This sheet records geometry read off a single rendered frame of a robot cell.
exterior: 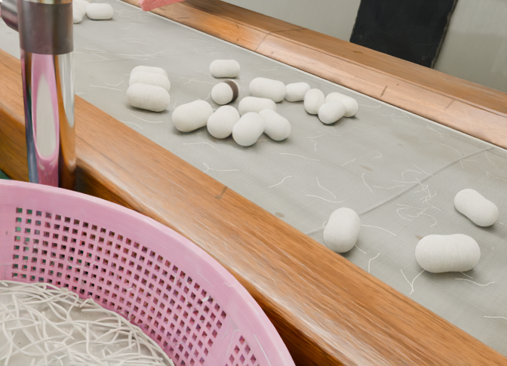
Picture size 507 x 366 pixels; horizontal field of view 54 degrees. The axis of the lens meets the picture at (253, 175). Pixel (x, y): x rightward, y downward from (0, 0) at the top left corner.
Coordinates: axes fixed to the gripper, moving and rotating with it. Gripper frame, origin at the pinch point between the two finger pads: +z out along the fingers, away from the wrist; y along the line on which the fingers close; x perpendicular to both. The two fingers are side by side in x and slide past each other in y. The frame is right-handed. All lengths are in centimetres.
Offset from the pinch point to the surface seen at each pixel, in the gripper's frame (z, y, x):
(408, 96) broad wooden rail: -4.7, 34.3, 6.6
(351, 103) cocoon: 2.4, 32.8, 0.5
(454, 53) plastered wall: -132, -22, 145
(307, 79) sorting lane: -1.7, 23.4, 5.7
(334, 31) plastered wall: -125, -84, 146
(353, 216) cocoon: 16.1, 43.6, -10.6
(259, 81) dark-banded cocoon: 5.7, 25.3, -2.7
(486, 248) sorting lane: 12, 50, -5
